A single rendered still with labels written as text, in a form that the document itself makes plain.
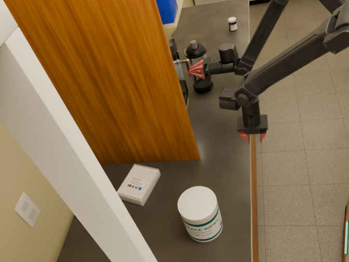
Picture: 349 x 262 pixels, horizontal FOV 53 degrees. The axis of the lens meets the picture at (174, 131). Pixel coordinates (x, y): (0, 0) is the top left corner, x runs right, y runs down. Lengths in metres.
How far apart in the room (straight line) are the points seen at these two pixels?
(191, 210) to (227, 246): 0.18
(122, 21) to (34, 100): 0.88
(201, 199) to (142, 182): 0.34
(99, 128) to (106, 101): 0.15
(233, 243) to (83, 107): 0.74
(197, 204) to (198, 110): 0.65
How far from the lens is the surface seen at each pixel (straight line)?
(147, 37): 1.13
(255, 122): 1.20
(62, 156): 0.30
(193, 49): 1.69
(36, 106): 0.27
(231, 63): 1.55
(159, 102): 1.28
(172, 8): 1.22
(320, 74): 3.39
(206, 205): 1.16
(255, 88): 1.06
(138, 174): 1.46
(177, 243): 1.29
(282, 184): 2.54
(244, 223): 1.28
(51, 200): 1.44
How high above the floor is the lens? 2.04
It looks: 42 degrees down
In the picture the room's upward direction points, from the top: 19 degrees counter-clockwise
